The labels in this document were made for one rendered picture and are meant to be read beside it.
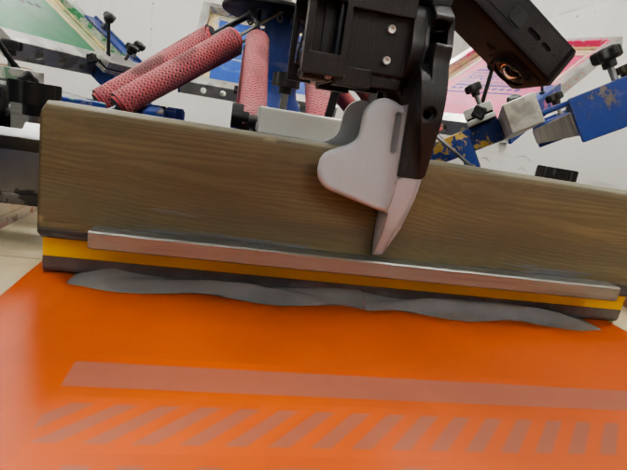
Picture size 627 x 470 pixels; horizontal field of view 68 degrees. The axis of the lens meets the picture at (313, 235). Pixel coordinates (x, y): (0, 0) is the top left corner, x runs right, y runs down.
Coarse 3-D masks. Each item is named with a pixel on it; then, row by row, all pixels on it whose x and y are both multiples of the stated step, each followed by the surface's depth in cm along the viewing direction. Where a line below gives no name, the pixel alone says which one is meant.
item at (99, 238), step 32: (192, 256) 27; (224, 256) 27; (256, 256) 27; (288, 256) 28; (320, 256) 28; (352, 256) 29; (512, 288) 31; (544, 288) 31; (576, 288) 32; (608, 288) 32
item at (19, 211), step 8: (0, 208) 34; (8, 208) 35; (16, 208) 36; (24, 208) 38; (32, 208) 39; (0, 216) 34; (8, 216) 35; (16, 216) 37; (0, 224) 34; (8, 224) 35; (624, 304) 41
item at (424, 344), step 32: (384, 320) 29; (416, 320) 30; (448, 320) 31; (416, 352) 25; (448, 352) 26; (480, 352) 26; (512, 352) 27; (544, 352) 28; (576, 352) 29; (608, 352) 30
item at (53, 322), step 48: (48, 288) 26; (0, 336) 20; (48, 336) 21; (96, 336) 21; (144, 336) 22; (192, 336) 23; (240, 336) 24; (288, 336) 25; (336, 336) 26; (0, 384) 17; (48, 384) 17; (0, 432) 15
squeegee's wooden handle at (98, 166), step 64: (64, 128) 25; (128, 128) 25; (192, 128) 26; (64, 192) 26; (128, 192) 26; (192, 192) 27; (256, 192) 28; (320, 192) 28; (448, 192) 30; (512, 192) 30; (576, 192) 31; (384, 256) 30; (448, 256) 31; (512, 256) 32; (576, 256) 33
